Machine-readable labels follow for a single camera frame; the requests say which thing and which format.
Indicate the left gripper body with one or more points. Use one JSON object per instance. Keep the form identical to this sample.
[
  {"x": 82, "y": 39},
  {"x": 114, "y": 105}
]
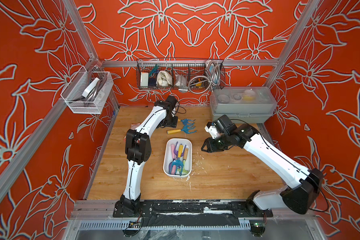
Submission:
[{"x": 170, "y": 121}]

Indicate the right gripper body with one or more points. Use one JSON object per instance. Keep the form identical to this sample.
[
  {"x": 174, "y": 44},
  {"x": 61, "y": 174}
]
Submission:
[{"x": 218, "y": 144}]

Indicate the purple rake pink handle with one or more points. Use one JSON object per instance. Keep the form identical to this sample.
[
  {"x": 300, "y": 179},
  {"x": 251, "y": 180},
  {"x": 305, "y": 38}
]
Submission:
[{"x": 172, "y": 168}]

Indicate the purple fork pink handle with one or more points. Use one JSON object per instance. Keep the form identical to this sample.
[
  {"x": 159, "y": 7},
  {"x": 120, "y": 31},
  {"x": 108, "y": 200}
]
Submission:
[{"x": 174, "y": 151}]

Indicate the green rake wooden handle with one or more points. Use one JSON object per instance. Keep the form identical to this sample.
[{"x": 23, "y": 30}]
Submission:
[{"x": 184, "y": 171}]

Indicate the white oval storage tray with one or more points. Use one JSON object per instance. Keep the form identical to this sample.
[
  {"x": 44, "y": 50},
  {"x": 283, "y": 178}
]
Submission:
[{"x": 168, "y": 156}]

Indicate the blue fork yellow handle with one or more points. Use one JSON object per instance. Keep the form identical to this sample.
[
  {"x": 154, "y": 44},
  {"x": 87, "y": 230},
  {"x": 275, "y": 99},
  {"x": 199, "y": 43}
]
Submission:
[{"x": 178, "y": 162}]

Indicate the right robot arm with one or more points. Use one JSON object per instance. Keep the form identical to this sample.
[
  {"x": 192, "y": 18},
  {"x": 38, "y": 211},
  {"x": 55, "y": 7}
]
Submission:
[{"x": 302, "y": 185}]

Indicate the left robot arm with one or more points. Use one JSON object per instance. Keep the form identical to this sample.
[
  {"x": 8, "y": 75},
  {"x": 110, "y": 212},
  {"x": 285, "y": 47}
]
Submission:
[{"x": 138, "y": 149}]

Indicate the grey plastic tool box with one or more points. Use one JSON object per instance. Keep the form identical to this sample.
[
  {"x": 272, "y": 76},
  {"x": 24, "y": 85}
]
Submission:
[{"x": 253, "y": 105}]

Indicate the white box in basket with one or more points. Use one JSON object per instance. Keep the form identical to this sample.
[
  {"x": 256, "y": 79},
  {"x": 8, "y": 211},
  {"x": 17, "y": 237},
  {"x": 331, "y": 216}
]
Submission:
[{"x": 144, "y": 79}]

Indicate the red white work glove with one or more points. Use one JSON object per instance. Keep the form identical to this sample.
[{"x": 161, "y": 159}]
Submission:
[{"x": 133, "y": 128}]

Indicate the white cloth in basket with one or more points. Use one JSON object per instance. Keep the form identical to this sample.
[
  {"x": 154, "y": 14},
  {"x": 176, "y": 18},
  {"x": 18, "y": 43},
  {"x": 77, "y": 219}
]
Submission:
[{"x": 164, "y": 79}]

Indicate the white device in side basket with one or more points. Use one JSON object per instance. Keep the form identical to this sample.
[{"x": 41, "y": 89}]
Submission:
[{"x": 90, "y": 88}]

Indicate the blue rake yellow handle rear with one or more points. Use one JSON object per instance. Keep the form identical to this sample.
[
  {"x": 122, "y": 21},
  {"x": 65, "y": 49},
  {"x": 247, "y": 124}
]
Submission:
[{"x": 187, "y": 122}]

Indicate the blue rake yellow handle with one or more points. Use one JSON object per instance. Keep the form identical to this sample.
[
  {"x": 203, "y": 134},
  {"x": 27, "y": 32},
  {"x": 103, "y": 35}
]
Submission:
[
  {"x": 187, "y": 122},
  {"x": 185, "y": 129}
]

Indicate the blue rake yellow handle middle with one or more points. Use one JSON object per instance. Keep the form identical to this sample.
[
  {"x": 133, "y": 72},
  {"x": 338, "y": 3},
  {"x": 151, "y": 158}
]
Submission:
[{"x": 185, "y": 129}]

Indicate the black wire wall basket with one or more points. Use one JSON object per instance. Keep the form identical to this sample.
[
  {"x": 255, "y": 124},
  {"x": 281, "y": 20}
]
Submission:
[{"x": 189, "y": 75}]

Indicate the white wire side basket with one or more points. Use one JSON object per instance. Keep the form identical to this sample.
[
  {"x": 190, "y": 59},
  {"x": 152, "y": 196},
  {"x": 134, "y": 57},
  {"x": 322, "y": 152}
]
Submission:
[{"x": 95, "y": 102}]

